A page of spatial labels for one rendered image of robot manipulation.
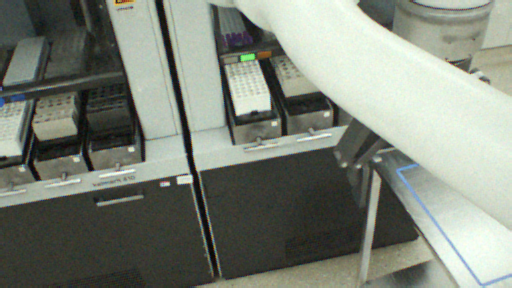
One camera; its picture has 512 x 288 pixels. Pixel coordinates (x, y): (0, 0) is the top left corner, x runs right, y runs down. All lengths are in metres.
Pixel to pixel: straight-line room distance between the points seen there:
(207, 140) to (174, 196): 0.21
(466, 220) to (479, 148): 0.89
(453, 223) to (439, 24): 0.72
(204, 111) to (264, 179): 0.29
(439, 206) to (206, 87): 0.69
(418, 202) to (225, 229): 0.73
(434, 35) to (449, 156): 0.23
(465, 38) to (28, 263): 1.54
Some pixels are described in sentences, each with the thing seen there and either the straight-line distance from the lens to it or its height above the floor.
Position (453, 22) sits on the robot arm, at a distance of 0.47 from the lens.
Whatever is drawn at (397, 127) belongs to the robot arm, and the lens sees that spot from 0.27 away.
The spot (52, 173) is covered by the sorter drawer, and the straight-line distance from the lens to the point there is 1.45.
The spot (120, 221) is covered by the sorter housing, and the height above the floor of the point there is 0.51.
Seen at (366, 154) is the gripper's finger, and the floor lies 1.28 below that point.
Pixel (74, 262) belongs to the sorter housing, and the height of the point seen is 0.36.
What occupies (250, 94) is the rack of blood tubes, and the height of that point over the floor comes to 0.86.
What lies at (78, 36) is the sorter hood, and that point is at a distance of 1.28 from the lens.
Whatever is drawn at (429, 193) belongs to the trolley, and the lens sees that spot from 1.17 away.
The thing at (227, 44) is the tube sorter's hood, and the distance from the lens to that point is 1.30.
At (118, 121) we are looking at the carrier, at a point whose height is 0.84.
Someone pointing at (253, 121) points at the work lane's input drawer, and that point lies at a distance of 1.36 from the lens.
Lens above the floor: 1.66
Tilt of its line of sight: 41 degrees down
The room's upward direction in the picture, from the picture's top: 6 degrees counter-clockwise
